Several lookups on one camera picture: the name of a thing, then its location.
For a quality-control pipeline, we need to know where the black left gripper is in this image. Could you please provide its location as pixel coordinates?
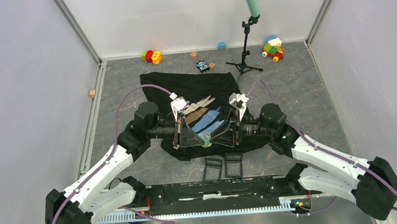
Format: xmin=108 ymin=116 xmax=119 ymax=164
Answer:
xmin=146 ymin=112 xmax=204 ymax=150

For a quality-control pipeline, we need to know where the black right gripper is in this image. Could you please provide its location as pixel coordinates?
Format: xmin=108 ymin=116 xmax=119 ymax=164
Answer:
xmin=208 ymin=105 xmax=275 ymax=149

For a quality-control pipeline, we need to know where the round green brooch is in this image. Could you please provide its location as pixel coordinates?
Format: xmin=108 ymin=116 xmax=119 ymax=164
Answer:
xmin=201 ymin=135 xmax=212 ymax=148

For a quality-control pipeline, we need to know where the black printed t-shirt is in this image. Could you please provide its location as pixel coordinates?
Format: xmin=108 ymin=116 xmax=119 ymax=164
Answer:
xmin=139 ymin=72 xmax=269 ymax=161

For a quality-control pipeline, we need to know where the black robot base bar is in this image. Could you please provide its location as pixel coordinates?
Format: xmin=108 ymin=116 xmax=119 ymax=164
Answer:
xmin=130 ymin=175 xmax=310 ymax=215

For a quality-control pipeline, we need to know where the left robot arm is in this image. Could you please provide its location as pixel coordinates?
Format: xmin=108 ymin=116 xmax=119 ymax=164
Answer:
xmin=45 ymin=97 xmax=206 ymax=224

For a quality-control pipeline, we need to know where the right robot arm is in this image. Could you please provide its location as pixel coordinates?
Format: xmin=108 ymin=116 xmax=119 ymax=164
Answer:
xmin=206 ymin=103 xmax=397 ymax=221

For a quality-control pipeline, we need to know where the black microphone tripod stand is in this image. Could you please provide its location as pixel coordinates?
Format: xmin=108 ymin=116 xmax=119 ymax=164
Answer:
xmin=226 ymin=16 xmax=263 ymax=83

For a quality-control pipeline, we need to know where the small wooden cube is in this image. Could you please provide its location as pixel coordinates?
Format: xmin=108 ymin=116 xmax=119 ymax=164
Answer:
xmin=209 ymin=63 xmax=216 ymax=70

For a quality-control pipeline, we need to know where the wooden cube at back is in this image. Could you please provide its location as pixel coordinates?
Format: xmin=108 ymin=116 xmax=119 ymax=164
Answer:
xmin=190 ymin=51 xmax=198 ymax=60

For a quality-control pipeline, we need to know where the blue arch block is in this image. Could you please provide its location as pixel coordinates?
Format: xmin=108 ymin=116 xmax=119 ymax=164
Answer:
xmin=216 ymin=41 xmax=227 ymax=51

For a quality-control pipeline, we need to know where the red yellow green stacking toy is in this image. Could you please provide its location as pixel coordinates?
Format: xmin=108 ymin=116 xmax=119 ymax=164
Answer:
xmin=141 ymin=50 xmax=162 ymax=64

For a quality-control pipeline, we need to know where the colourful toy block train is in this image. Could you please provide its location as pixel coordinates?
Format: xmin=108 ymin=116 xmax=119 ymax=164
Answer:
xmin=261 ymin=35 xmax=283 ymax=62

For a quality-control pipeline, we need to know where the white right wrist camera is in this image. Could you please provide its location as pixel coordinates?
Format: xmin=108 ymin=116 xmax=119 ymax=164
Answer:
xmin=229 ymin=93 xmax=249 ymax=121

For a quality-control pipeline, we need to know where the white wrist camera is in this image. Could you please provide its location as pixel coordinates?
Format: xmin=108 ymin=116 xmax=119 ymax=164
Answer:
xmin=229 ymin=93 xmax=249 ymax=121
xmin=169 ymin=93 xmax=190 ymax=121

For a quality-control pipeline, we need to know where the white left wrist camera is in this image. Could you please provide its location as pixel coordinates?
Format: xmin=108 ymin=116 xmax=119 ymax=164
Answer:
xmin=169 ymin=93 xmax=190 ymax=121

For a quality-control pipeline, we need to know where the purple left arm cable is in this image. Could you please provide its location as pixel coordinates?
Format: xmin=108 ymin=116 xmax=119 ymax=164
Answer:
xmin=37 ymin=82 xmax=185 ymax=224

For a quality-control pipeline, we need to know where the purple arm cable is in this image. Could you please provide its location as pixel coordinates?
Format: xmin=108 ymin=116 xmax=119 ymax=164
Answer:
xmin=245 ymin=68 xmax=397 ymax=224
xmin=37 ymin=82 xmax=185 ymax=224

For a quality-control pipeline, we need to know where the white toothed cable rail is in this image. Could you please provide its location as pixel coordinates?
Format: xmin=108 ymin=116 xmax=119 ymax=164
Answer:
xmin=96 ymin=199 xmax=295 ymax=224

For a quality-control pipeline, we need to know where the wooden cube on rail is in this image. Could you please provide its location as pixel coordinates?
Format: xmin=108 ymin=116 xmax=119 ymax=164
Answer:
xmin=89 ymin=90 xmax=96 ymax=98

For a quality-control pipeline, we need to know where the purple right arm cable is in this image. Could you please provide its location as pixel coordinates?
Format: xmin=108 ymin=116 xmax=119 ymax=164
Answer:
xmin=245 ymin=68 xmax=397 ymax=224

